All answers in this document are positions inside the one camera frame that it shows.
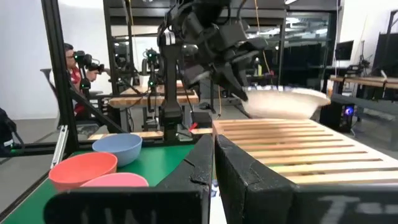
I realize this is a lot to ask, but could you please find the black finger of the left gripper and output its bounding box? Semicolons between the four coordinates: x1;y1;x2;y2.
231;62;249;101
214;67;243;97

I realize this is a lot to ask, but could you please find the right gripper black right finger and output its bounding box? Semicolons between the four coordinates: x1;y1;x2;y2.
214;134;398;224

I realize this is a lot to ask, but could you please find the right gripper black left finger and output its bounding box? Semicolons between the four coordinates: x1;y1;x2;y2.
43;134;215;224

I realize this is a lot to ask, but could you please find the white bowl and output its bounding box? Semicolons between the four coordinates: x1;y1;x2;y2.
241;85;331;120

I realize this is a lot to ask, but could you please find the pink bowl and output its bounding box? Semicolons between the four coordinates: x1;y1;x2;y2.
80;172;149;188

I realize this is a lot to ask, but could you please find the coral red bowl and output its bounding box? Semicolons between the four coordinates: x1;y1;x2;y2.
49;151;118;191

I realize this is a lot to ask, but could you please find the wooden slatted shelf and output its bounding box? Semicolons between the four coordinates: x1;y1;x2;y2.
212;118;398;187

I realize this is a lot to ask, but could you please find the green table mat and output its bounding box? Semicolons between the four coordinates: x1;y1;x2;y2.
1;144;195;224

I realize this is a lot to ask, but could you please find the light blue plate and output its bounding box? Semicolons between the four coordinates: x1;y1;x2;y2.
92;133;143;168

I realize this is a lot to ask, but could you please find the background wooden workbench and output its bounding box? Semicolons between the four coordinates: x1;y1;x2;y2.
328;74;398;91
108;81;200;108

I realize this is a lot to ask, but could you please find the black computer tower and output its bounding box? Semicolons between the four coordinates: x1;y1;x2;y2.
319;101;356;133

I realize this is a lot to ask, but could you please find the black monitor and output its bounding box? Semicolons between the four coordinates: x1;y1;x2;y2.
335;40;355;62

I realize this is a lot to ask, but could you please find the silver aluminium bar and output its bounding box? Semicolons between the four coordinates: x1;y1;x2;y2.
50;124;69;169

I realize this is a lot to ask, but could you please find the person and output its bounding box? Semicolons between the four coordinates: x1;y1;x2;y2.
63;42;109;121

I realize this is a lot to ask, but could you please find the black bag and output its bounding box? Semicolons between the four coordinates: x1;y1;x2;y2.
0;107;18;157

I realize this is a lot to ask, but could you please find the yellow hanging cable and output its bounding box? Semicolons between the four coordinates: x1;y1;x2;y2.
254;0;272;76

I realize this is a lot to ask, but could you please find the black aluminium table frame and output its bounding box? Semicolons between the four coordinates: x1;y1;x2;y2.
0;0;197;222

